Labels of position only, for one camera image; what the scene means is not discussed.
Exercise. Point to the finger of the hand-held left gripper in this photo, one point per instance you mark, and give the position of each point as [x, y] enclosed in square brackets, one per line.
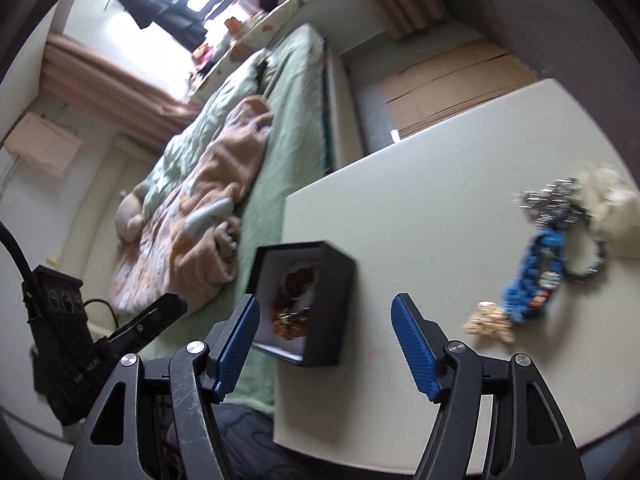
[150, 321]

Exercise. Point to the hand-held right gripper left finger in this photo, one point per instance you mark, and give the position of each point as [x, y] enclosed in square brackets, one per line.
[239, 347]

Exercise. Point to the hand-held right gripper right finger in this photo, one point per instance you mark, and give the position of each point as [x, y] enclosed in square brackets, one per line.
[414, 350]

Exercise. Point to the black jewelry box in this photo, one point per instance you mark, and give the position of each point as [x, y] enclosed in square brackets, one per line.
[335, 305]

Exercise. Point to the person's dark trousers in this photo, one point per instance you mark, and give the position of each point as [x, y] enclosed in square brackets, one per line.
[250, 440]

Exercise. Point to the beige plush toy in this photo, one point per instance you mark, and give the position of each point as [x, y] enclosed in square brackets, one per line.
[131, 215]

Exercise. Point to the peach fleece blanket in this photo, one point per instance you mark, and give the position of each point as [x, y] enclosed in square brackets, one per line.
[220, 180]

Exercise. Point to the beige cloth bag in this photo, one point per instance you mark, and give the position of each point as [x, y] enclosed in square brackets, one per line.
[42, 142]

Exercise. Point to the green floral quilt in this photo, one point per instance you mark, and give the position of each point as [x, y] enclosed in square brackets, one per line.
[210, 115]

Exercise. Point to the bed with green sheet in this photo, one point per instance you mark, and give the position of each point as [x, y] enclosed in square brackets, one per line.
[295, 125]

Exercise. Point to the white fluffy scrunchie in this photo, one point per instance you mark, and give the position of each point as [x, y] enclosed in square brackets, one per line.
[612, 205]

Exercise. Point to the flat cardboard box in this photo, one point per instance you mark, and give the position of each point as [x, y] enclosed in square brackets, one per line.
[450, 85]

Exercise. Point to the black hanging garment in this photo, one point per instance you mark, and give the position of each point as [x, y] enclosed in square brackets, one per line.
[160, 7]

